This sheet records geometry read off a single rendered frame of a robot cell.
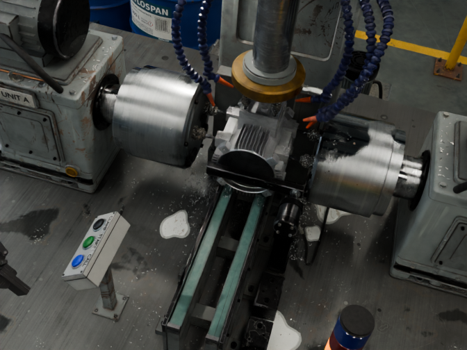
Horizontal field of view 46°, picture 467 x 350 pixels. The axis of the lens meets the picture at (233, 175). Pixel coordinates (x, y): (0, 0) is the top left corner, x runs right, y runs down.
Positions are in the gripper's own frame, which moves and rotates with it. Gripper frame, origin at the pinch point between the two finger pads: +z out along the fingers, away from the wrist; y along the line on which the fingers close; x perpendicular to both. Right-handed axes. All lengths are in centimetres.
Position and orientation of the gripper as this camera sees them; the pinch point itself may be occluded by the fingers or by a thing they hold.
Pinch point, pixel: (10, 281)
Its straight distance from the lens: 111.9
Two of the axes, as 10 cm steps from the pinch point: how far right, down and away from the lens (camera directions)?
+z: 5.3, 6.8, 5.1
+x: -8.0, 2.1, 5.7
